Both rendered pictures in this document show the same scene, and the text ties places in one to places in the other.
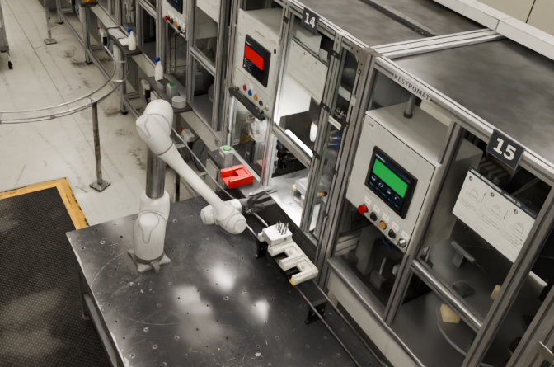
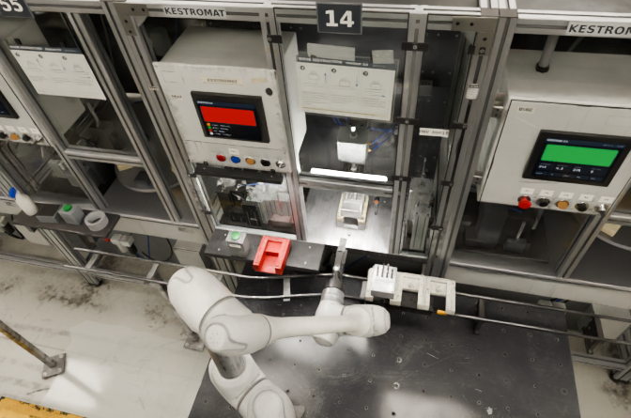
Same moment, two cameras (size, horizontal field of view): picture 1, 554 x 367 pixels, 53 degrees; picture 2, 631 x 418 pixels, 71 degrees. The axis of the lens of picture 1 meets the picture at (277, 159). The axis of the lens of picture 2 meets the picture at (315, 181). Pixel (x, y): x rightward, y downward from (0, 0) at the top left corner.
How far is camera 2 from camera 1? 177 cm
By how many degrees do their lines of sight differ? 30
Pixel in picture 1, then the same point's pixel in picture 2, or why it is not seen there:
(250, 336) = (462, 400)
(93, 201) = (69, 390)
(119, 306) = not seen: outside the picture
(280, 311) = (447, 345)
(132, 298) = not seen: outside the picture
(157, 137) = (255, 334)
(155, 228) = (284, 406)
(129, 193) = (98, 343)
